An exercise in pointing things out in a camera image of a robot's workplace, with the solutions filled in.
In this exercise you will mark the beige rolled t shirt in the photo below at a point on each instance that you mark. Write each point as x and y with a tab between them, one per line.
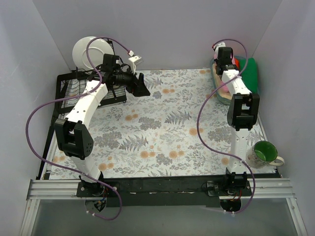
221	81

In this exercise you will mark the floral green-inside mug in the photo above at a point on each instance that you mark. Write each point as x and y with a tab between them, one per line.
262	154

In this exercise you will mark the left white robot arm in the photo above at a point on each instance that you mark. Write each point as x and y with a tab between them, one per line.
73	137

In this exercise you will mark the black wire dish rack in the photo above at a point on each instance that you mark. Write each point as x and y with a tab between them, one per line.
70	85

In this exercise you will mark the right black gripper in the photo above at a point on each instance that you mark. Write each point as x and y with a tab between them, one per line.
223	69

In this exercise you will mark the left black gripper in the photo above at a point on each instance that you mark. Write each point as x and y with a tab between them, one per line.
136	83

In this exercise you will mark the green rolled t shirt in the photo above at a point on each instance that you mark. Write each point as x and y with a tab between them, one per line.
249	76

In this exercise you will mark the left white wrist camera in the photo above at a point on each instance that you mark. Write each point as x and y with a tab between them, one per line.
134	60

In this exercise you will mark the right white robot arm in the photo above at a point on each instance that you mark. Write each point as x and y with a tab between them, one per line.
241	117

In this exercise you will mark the aluminium frame rail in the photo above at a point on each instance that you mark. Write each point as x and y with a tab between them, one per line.
266	188

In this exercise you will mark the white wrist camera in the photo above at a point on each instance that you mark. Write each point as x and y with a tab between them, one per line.
134	60
216	47

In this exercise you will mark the white round plate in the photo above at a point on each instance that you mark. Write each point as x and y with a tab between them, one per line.
96	50

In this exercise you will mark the clear blue plastic bin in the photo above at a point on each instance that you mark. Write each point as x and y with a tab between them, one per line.
242	62

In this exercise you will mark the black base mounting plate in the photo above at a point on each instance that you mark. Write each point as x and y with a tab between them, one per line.
167	191

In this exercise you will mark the orange rolled t shirt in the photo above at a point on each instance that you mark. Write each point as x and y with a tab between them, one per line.
236	63

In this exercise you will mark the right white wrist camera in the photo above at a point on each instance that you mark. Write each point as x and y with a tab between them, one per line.
216	47

